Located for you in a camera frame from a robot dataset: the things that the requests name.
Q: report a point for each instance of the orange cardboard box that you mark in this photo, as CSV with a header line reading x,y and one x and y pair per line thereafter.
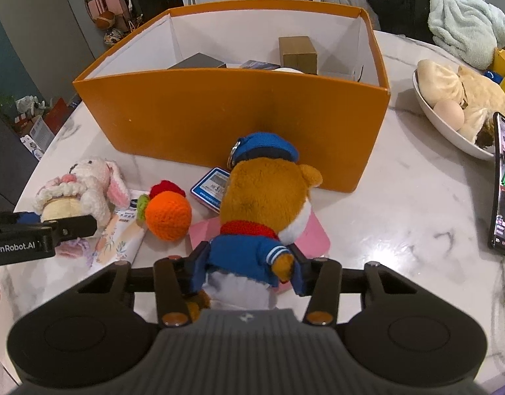
x,y
219,119

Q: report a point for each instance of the pink wallet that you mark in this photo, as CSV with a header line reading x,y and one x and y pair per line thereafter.
x,y
314,240

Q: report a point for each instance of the white crochet rabbit doll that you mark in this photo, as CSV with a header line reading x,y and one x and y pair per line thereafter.
x,y
88,185

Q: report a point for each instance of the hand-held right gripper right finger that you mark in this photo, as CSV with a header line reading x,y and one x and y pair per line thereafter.
x,y
300,273

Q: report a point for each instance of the light blue fleece towel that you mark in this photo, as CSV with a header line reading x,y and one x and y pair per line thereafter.
x,y
462,20

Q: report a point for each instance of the basketball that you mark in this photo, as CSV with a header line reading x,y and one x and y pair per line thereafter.
x,y
105,19

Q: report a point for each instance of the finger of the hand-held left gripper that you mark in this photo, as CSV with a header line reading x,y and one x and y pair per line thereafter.
x,y
75,226
29,218

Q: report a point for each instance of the blue and white card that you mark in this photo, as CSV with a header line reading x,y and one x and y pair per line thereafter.
x,y
209,189

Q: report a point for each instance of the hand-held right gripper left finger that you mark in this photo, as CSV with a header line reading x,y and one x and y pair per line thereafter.
x,y
199,265

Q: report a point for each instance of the flatbread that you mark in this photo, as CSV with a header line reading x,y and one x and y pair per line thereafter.
x,y
486,92

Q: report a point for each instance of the pink bag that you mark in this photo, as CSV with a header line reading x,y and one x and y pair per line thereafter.
x,y
106,2

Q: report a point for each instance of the patterned ball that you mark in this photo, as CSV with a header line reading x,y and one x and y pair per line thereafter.
x,y
112,36

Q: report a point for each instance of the pale egg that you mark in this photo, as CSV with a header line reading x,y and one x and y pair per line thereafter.
x,y
449,115

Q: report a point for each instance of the brown cube box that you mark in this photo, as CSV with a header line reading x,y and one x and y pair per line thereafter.
x,y
297,53

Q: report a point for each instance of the brown bear plush sailor outfit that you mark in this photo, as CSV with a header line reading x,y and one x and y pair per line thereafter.
x,y
260,197

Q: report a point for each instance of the small blue object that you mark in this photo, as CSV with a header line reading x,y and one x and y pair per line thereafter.
x,y
492,77

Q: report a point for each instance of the red cardboard box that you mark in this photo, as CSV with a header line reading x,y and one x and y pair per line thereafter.
x,y
57,115

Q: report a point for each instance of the black jacket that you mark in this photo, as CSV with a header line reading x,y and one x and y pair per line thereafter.
x,y
400,4

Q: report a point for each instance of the round steamed bun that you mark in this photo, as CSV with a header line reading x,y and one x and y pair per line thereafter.
x,y
439,80

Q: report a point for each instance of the orange crochet fruit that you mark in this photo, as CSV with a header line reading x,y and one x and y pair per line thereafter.
x,y
170,216

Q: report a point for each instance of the dark grey box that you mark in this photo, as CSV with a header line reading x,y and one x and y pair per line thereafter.
x,y
197,61

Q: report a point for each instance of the white and blue carton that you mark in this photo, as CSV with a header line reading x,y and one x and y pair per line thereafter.
x,y
36,138

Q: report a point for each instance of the white bowl of buns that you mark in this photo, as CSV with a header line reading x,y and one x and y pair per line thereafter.
x,y
441,125

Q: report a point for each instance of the small steamed bun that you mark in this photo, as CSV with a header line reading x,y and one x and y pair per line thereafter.
x,y
476,125

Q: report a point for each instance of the floral white cream tube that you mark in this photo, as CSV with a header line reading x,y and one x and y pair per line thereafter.
x,y
120,234

